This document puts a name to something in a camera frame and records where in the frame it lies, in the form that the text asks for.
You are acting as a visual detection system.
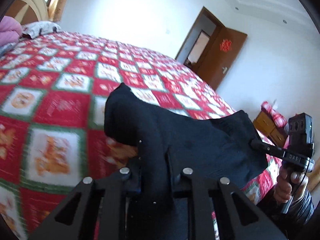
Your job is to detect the red paper door decoration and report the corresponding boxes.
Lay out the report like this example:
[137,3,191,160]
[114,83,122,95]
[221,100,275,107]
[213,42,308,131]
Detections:
[220,39,232,53]

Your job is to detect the wooden dresser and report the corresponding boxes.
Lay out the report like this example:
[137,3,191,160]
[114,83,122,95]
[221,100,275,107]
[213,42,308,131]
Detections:
[253,111,288,147]

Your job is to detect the grey patterned pillow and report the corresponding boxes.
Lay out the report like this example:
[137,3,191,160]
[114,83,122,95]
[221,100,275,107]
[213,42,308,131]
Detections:
[0,42,17,57]

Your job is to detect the brown wooden door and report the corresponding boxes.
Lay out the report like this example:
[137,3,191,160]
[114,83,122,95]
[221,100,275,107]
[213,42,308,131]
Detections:
[197,27,247,90]

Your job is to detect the person's right hand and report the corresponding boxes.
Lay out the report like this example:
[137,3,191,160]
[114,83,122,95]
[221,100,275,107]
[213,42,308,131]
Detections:
[273,165,309,204]

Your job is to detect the yellow curtain right panel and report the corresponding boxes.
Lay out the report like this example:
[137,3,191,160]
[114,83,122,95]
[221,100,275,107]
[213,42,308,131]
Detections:
[48,0,75,23]

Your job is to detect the red patchwork bedspread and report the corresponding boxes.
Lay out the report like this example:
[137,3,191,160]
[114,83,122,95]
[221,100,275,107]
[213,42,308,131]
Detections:
[0,31,283,240]

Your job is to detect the right forearm dark sleeve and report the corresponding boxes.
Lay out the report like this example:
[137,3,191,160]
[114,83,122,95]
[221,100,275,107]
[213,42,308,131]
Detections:
[257,186,315,236]

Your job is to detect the black pants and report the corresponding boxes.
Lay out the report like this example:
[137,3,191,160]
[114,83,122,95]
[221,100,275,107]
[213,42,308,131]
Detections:
[104,84,267,239]

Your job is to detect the white patterned pillow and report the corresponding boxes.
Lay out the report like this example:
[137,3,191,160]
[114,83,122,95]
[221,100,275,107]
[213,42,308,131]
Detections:
[22,21,62,39]

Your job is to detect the red plaid cloth on dresser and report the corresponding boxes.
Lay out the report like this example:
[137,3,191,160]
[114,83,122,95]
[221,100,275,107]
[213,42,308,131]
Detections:
[261,101,287,128]

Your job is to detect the dark door frame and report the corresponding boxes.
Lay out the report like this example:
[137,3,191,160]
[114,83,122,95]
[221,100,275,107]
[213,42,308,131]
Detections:
[175,7,225,70]

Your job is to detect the folded pink quilt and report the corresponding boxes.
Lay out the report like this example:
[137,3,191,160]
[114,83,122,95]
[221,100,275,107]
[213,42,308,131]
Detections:
[0,16,22,46]

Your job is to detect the cream wooden headboard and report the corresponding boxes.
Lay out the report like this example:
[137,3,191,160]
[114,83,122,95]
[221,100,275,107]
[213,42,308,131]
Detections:
[4,0,49,25]

